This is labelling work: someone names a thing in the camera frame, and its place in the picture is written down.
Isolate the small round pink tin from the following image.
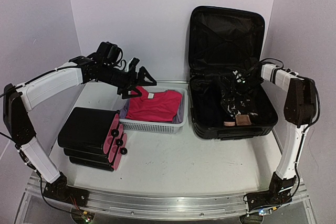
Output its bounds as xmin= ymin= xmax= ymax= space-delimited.
xmin=224 ymin=121 xmax=236 ymax=127

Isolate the brown leather wallet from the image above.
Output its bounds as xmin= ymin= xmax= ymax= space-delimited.
xmin=235 ymin=114 xmax=252 ymax=126

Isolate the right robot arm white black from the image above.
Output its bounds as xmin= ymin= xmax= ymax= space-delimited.
xmin=225 ymin=59 xmax=320 ymax=180

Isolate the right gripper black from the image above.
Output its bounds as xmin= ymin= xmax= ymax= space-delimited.
xmin=224 ymin=75 xmax=263 ymax=100

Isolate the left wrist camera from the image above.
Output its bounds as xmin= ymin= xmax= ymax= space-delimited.
xmin=96 ymin=41 xmax=122 ymax=63

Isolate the small red item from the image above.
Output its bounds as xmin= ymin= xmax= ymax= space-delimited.
xmin=125 ymin=86 xmax=182 ymax=122

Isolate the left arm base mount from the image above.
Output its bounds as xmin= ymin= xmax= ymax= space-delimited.
xmin=43 ymin=172 xmax=89 ymax=207

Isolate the black white patterned garment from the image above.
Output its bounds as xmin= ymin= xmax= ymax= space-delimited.
xmin=217 ymin=77 xmax=254 ymax=118

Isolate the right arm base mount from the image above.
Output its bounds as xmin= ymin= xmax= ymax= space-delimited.
xmin=245 ymin=172 xmax=297 ymax=212

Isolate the black ribbed hard suitcase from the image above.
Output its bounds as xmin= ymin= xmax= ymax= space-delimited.
xmin=188 ymin=6 xmax=278 ymax=140

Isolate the purple shirt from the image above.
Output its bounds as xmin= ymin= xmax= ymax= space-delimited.
xmin=119 ymin=101 xmax=184 ymax=124

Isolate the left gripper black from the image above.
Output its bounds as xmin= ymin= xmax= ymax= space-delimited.
xmin=100 ymin=63 xmax=157 ymax=99

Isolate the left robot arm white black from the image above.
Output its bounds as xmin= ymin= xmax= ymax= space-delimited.
xmin=1 ymin=56 xmax=157 ymax=201

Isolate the black pink small suitcase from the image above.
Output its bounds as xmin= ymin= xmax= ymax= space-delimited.
xmin=57 ymin=107 xmax=128 ymax=172

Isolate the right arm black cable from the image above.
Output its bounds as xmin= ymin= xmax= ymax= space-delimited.
xmin=249 ymin=58 xmax=321 ymax=127

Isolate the aluminium front rail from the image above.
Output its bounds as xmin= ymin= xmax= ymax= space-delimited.
xmin=25 ymin=174 xmax=310 ymax=216

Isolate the white perforated plastic basket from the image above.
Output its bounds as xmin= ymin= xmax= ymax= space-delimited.
xmin=119 ymin=85 xmax=188 ymax=134

